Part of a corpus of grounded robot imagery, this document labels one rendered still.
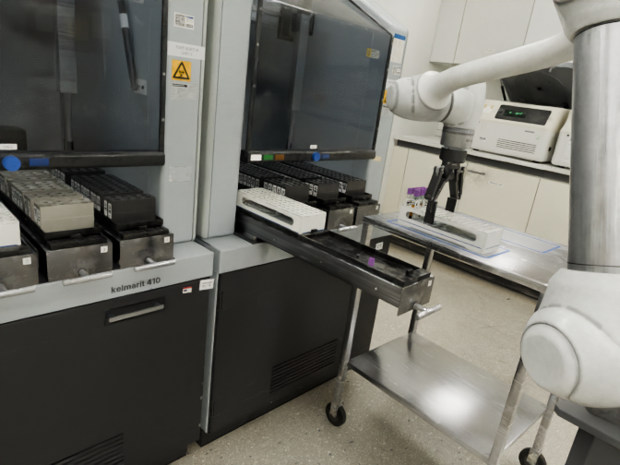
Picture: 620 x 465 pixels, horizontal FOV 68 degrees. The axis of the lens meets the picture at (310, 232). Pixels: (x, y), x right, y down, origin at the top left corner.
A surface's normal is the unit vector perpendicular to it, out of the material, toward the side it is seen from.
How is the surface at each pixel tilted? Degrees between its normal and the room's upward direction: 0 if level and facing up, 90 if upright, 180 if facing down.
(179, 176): 90
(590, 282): 47
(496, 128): 90
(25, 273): 90
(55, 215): 90
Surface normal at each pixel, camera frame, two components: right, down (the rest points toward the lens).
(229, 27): 0.69, 0.30
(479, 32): -0.71, 0.13
